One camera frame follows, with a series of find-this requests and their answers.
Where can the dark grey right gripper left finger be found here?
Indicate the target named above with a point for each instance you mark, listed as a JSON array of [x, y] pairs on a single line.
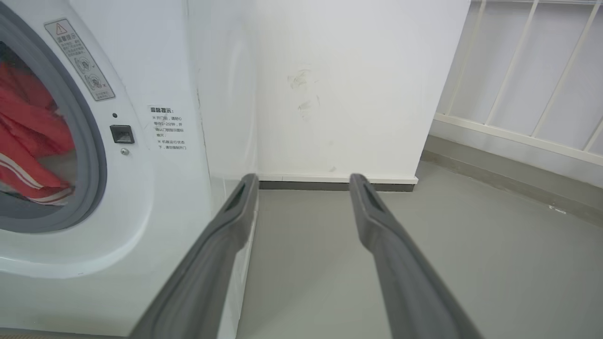
[[212, 268]]

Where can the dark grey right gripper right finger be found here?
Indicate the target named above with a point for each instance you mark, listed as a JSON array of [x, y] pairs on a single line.
[[405, 273]]

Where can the white front-load washing machine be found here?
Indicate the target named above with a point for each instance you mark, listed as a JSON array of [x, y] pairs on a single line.
[[141, 197]]

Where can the white instruction sticker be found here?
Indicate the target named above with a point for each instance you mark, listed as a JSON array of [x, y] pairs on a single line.
[[168, 128]]

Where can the red garment with white stripes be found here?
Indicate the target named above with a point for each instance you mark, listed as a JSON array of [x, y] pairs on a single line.
[[28, 136]]

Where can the white metal railing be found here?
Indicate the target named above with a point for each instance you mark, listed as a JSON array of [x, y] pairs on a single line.
[[527, 80]]

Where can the grey warning sticker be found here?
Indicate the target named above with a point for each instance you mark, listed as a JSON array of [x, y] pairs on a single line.
[[79, 59]]

